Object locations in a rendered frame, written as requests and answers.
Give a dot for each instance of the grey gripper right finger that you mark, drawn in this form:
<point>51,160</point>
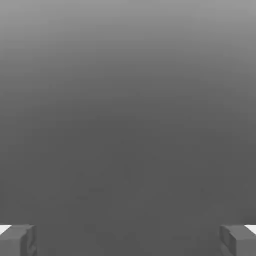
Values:
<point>240,243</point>

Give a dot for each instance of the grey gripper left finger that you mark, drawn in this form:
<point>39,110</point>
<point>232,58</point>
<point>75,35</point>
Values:
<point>16,242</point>

